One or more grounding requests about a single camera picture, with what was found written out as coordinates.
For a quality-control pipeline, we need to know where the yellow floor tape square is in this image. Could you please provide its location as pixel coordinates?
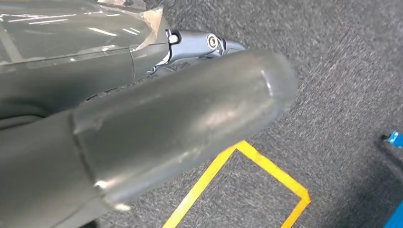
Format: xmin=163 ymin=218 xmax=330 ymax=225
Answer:
xmin=162 ymin=140 xmax=311 ymax=228

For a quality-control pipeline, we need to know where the blue metal shelf rack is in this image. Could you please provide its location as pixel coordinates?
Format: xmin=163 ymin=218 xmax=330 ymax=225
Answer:
xmin=382 ymin=130 xmax=403 ymax=228

